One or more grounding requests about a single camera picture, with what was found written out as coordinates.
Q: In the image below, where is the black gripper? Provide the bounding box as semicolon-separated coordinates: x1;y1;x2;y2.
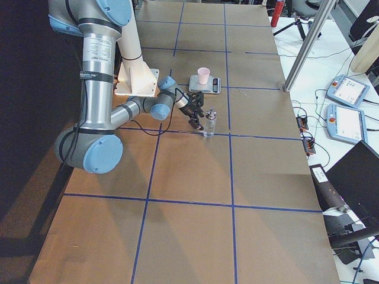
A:
180;92;204;129

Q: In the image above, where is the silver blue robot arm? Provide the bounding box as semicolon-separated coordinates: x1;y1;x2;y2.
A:
49;1;204;174

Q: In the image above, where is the silver digital kitchen scale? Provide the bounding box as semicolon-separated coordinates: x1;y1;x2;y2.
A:
189;75;221;94

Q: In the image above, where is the upper orange connector box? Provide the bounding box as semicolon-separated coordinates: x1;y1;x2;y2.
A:
296;116;309;132

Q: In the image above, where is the orange connector box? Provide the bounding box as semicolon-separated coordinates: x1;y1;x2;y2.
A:
303;137;316;156
296;116;309;132

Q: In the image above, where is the lower orange connector box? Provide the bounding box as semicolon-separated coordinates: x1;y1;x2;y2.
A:
303;137;316;156

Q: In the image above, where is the lower teach pendant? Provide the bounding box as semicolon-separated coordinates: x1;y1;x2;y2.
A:
326;104;368;145

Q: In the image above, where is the teach pendant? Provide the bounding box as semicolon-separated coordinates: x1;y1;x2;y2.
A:
326;75;370;108
326;104;368;145

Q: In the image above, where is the upper teach pendant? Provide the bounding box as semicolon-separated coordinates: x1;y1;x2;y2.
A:
326;75;370;108

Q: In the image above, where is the black monitor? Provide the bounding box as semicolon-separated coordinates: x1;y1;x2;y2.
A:
326;140;379;227

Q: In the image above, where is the beige wooden board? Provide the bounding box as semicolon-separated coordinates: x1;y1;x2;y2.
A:
351;26;379;73

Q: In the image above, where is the office chair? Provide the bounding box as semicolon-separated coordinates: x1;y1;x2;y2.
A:
349;0;378;54

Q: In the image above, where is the black clamp stand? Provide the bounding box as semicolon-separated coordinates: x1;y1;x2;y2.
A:
323;214;378;264

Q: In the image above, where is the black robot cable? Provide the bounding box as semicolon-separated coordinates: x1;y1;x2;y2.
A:
60;44;190;169

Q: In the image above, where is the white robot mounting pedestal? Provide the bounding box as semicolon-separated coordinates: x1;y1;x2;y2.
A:
115;15;159;97

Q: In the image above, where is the black camera tripod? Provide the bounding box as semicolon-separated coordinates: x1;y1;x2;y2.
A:
273;16;313;41

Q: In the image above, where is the aluminium frame post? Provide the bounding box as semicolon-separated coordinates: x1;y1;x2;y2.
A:
282;0;336;92

